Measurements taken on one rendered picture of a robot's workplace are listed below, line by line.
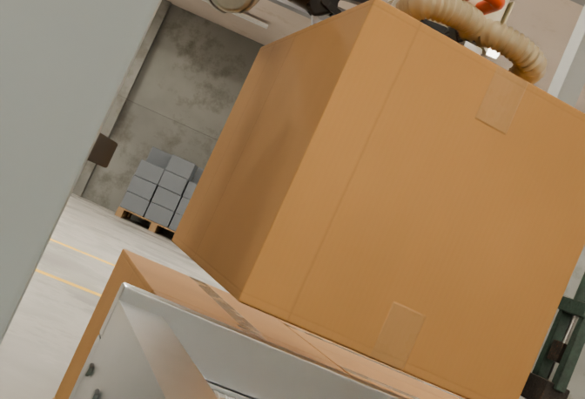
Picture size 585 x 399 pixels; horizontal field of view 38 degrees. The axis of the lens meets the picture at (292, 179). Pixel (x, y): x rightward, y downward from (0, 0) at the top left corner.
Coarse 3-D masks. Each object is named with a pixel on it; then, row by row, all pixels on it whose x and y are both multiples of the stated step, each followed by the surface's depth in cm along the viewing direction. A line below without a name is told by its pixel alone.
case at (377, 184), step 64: (256, 64) 157; (320, 64) 113; (384, 64) 104; (448, 64) 106; (256, 128) 132; (320, 128) 102; (384, 128) 104; (448, 128) 106; (512, 128) 109; (576, 128) 111; (256, 192) 115; (320, 192) 102; (384, 192) 105; (448, 192) 107; (512, 192) 109; (576, 192) 112; (192, 256) 134; (256, 256) 101; (320, 256) 103; (384, 256) 105; (448, 256) 107; (512, 256) 110; (576, 256) 112; (320, 320) 103; (384, 320) 105; (448, 320) 108; (512, 320) 110; (448, 384) 108; (512, 384) 111
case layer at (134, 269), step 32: (128, 256) 200; (160, 288) 162; (192, 288) 190; (96, 320) 202; (224, 320) 157; (256, 320) 184; (320, 352) 179; (352, 352) 209; (64, 384) 203; (384, 384) 170; (416, 384) 201
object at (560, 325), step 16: (560, 304) 1550; (576, 304) 1508; (560, 320) 1540; (560, 336) 1541; (576, 336) 1480; (544, 352) 1539; (560, 352) 1499; (576, 352) 1481; (544, 368) 1534; (560, 368) 1482; (528, 384) 1516; (544, 384) 1478; (560, 384) 1473
